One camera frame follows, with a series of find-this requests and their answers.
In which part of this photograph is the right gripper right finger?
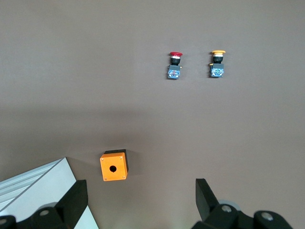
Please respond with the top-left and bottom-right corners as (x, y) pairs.
(190, 178), (293, 229)

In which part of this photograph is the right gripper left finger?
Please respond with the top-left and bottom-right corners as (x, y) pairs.
(0, 179), (88, 229)

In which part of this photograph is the black blue push-button switch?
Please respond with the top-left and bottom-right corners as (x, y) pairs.
(166, 51), (183, 80)

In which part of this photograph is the white drawer cabinet shell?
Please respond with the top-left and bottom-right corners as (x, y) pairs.
(0, 156), (100, 229)

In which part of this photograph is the yellow mushroom push button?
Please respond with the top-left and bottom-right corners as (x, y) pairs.
(208, 49), (226, 78)

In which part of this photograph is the brown table mat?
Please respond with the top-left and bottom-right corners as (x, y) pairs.
(0, 0), (305, 229)

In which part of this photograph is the orange button enclosure box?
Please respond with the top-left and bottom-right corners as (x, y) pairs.
(99, 149), (130, 182)

